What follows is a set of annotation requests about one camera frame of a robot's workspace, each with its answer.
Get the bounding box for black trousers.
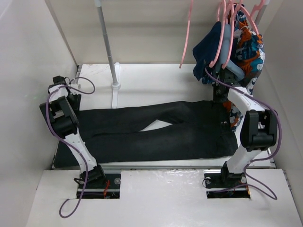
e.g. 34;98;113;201
54;100;239;167

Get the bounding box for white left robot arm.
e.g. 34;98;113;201
39;76;107;188

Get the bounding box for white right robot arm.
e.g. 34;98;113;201
208;74;281;186

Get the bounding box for pink hanger with patterned garment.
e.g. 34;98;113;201
235;0;266;35

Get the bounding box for pink hanger with navy garment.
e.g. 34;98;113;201
209;0;234;69

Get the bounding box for empty pink hanger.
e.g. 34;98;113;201
179;0;194;69

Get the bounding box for grey blue hanging garment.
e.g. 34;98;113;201
215;24;245;81

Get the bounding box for navy blue hanging garment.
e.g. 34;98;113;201
192;21;221;84

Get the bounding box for white rack left foot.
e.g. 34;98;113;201
111;62;121;109

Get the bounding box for patterned orange teal garment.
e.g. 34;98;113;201
201;3;266;131

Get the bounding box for silver rack right pole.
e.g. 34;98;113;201
251;0;270;26

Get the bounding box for silver rack pole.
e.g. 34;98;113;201
94;0;120;87
251;0;270;26

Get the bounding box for silver rack left pole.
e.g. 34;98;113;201
94;0;120;87

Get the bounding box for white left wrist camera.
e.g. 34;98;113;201
70;83;81;90

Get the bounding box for metal rail strip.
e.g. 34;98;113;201
52;158;276;170

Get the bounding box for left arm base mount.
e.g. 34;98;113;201
82;172;121;199

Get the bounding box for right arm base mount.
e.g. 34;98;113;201
202;171;250;199

